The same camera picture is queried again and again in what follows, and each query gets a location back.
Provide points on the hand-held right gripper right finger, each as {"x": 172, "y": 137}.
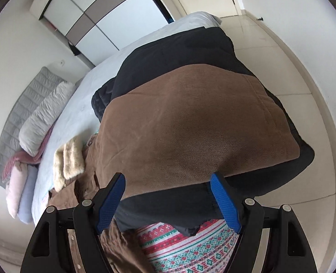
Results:
{"x": 225, "y": 202}

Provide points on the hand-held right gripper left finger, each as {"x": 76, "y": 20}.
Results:
{"x": 111, "y": 202}

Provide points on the brown jacket with fleece collar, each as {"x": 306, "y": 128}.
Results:
{"x": 185, "y": 125}

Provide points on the black coat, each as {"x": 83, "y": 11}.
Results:
{"x": 190, "y": 51}

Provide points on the patterned knit blanket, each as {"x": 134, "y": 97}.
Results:
{"x": 185, "y": 250}

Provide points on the pale blue pillow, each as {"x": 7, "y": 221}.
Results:
{"x": 27, "y": 199}

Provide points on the pink pillow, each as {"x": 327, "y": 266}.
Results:
{"x": 15, "y": 187}

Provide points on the mauve pillow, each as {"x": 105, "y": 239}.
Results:
{"x": 25, "y": 156}

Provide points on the grey-white pillow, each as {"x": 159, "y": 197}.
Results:
{"x": 42, "y": 119}

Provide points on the striped maroon pillow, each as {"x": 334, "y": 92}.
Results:
{"x": 8, "y": 167}

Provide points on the grey padded headboard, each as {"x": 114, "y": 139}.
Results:
{"x": 28, "y": 96}

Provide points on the white and grey wardrobe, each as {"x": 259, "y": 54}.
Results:
{"x": 99, "y": 14}

